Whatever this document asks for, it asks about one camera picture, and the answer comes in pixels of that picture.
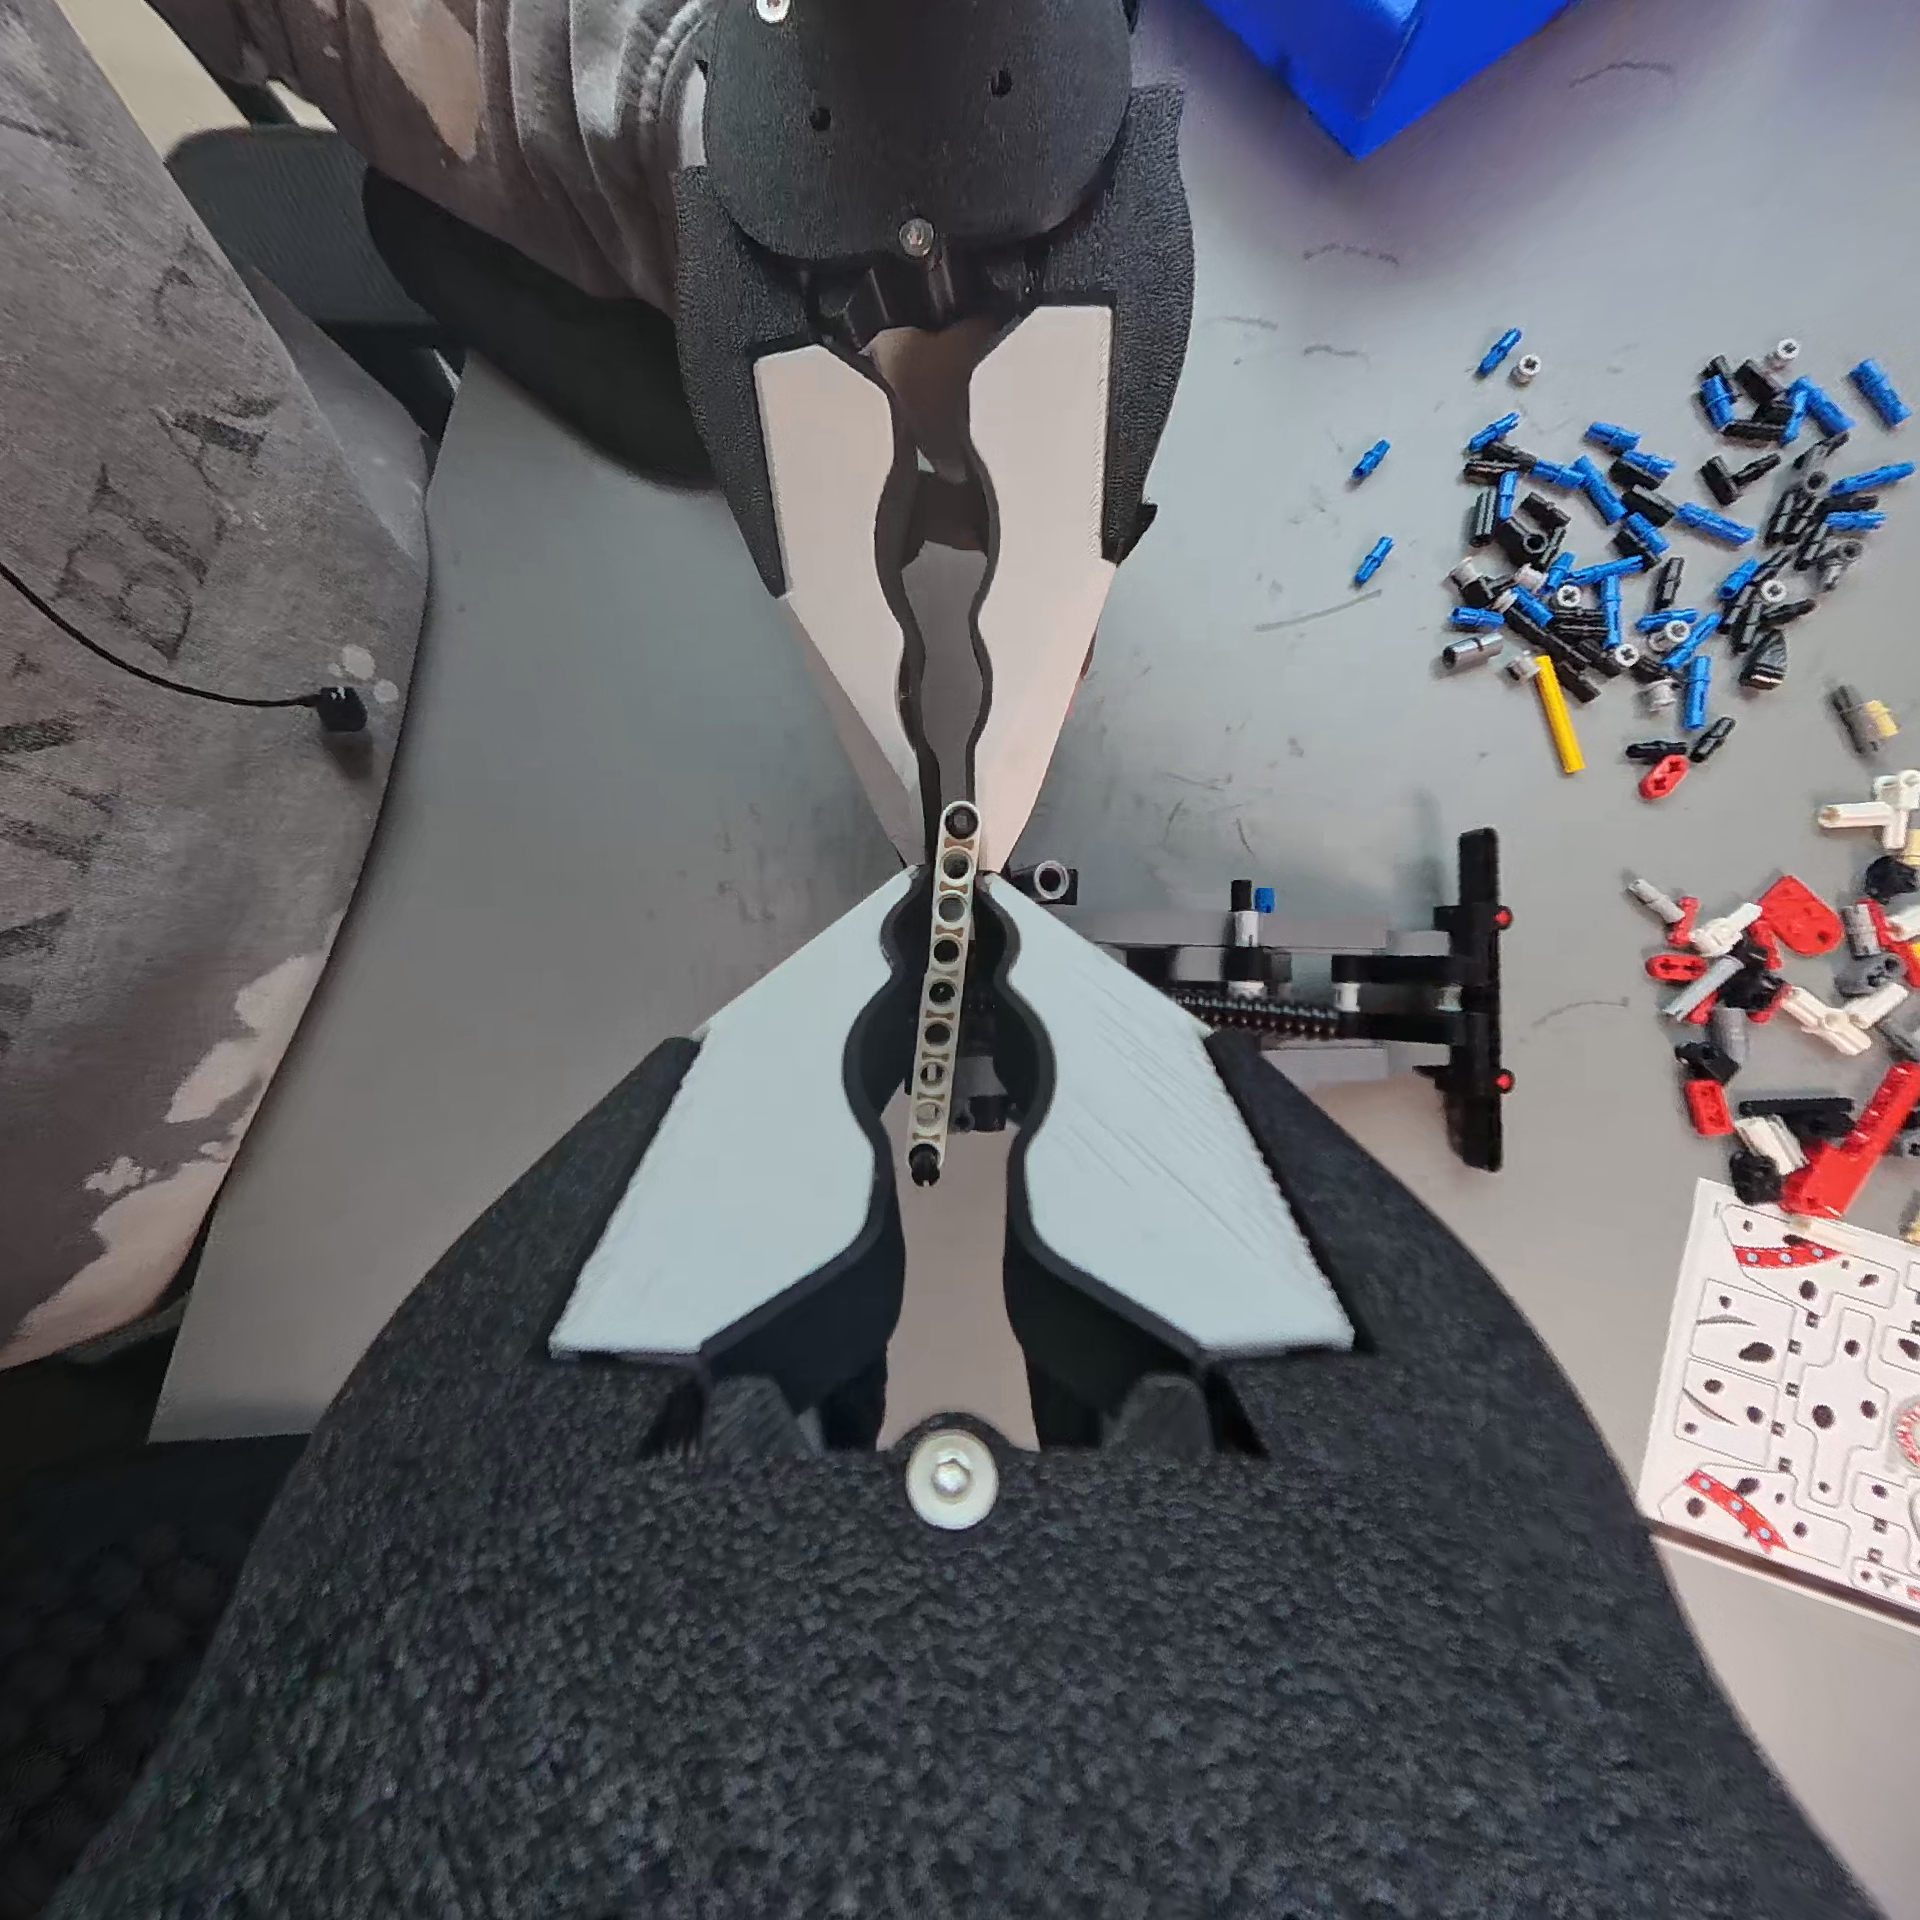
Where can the small white connector piece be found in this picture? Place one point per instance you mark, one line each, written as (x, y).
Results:
(922, 1172)

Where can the blue plastic bin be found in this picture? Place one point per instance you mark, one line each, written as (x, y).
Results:
(1380, 61)

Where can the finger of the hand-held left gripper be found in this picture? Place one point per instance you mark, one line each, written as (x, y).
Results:
(1050, 525)
(825, 525)

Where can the white sticker sheet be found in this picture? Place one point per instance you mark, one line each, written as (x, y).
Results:
(1786, 1395)

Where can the black office chair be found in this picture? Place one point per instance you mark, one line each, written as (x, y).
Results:
(330, 241)

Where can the white perforated toy beam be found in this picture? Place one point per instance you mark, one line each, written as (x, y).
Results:
(945, 975)

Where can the pile of small toy pins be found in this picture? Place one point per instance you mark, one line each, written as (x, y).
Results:
(1650, 541)

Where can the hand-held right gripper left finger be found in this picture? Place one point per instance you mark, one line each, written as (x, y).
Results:
(750, 1185)

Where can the pile of red white parts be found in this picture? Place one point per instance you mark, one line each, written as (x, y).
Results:
(1800, 990)

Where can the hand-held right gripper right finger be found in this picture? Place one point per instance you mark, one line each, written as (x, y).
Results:
(1170, 1185)

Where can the grey toy chassis assembly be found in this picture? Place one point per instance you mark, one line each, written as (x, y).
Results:
(1348, 990)

